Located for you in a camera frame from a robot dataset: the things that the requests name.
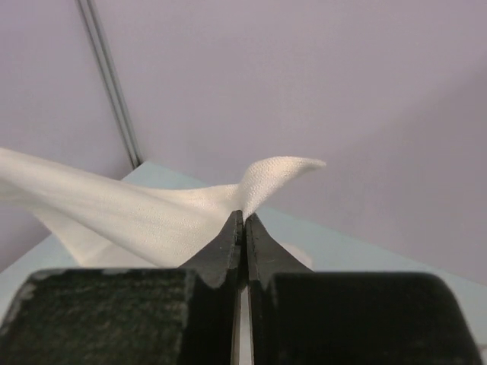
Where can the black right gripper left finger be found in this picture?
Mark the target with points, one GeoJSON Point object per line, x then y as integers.
{"type": "Point", "coordinates": [184, 315]}

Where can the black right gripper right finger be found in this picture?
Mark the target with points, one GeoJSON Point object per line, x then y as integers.
{"type": "Point", "coordinates": [299, 316]}

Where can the white cloth napkin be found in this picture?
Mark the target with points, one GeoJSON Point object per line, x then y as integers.
{"type": "Point", "coordinates": [107, 223]}

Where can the left aluminium frame post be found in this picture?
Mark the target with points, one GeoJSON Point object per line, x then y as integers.
{"type": "Point", "coordinates": [102, 54]}

